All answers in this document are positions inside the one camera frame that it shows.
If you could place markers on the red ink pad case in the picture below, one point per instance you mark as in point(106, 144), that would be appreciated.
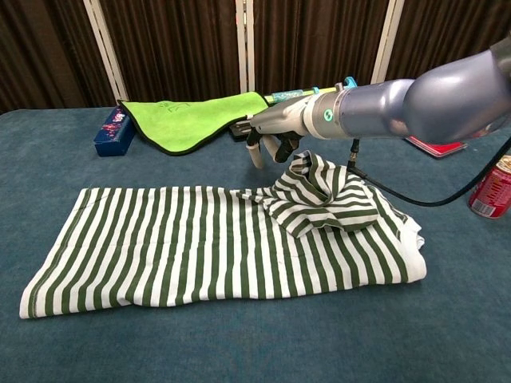
point(443, 149)

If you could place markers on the white screen frame post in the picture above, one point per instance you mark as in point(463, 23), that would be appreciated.
point(244, 40)
point(387, 40)
point(105, 52)

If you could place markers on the red soda can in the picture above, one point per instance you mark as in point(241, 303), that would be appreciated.
point(489, 195)

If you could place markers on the blue green toy pump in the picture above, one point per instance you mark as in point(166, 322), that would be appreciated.
point(287, 95)

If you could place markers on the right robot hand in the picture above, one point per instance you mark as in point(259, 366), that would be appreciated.
point(283, 119)

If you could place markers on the green white striped T-shirt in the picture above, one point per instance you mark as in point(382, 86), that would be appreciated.
point(159, 247)

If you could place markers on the green microfiber cloth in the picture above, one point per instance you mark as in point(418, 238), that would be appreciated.
point(179, 119)

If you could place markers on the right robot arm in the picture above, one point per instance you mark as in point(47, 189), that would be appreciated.
point(399, 107)

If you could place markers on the black folding stand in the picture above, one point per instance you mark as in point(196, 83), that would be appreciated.
point(239, 133)

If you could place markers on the blue printed carton box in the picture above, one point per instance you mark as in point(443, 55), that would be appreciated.
point(113, 135)

